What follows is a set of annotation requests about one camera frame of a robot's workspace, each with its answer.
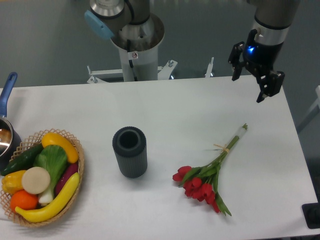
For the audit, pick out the purple eggplant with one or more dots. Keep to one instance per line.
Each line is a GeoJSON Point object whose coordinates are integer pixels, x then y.
{"type": "Point", "coordinates": [70, 170]}

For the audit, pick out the yellow squash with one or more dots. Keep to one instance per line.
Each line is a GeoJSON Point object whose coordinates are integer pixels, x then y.
{"type": "Point", "coordinates": [52, 138]}

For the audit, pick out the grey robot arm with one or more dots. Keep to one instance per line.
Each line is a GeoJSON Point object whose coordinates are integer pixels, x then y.
{"type": "Point", "coordinates": [272, 21]}

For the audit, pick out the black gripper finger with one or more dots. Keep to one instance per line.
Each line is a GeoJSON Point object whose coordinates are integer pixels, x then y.
{"type": "Point", "coordinates": [234, 60]}
{"type": "Point", "coordinates": [269, 84]}

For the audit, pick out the dark grey ribbed vase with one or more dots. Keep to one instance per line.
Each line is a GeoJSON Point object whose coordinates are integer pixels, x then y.
{"type": "Point", "coordinates": [130, 147]}

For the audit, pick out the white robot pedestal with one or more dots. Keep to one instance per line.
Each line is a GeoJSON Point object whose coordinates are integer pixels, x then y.
{"type": "Point", "coordinates": [135, 32]}

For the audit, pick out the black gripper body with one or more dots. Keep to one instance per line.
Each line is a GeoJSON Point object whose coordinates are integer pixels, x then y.
{"type": "Point", "coordinates": [260, 53]}

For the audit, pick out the green cucumber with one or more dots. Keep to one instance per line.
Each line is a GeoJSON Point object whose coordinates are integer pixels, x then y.
{"type": "Point", "coordinates": [24, 161]}

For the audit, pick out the blue handled saucepan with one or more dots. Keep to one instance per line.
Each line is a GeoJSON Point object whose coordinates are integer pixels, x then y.
{"type": "Point", "coordinates": [9, 138]}

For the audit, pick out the yellow bell pepper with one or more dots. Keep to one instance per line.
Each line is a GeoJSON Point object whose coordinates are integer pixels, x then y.
{"type": "Point", "coordinates": [12, 182]}

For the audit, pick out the red tulip bouquet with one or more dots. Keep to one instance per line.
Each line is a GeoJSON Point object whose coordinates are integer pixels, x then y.
{"type": "Point", "coordinates": [202, 182]}

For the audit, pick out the green lettuce leek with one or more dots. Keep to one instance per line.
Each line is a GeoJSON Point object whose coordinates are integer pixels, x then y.
{"type": "Point", "coordinates": [52, 158]}

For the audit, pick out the white metal frame right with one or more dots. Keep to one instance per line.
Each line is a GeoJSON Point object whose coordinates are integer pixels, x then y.
{"type": "Point", "coordinates": [311, 112]}

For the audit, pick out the woven wicker basket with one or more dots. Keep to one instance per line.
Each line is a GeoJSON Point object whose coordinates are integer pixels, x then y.
{"type": "Point", "coordinates": [30, 141]}

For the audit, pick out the black device at table edge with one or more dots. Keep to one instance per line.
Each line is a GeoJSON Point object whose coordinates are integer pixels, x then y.
{"type": "Point", "coordinates": [311, 212]}

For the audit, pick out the beige round disc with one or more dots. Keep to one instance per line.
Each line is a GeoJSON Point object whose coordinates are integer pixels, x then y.
{"type": "Point", "coordinates": [36, 180]}

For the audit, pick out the yellow banana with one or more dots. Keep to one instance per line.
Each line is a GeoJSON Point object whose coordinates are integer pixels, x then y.
{"type": "Point", "coordinates": [56, 206]}

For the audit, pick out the orange fruit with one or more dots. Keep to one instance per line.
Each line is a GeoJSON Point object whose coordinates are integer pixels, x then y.
{"type": "Point", "coordinates": [23, 200]}

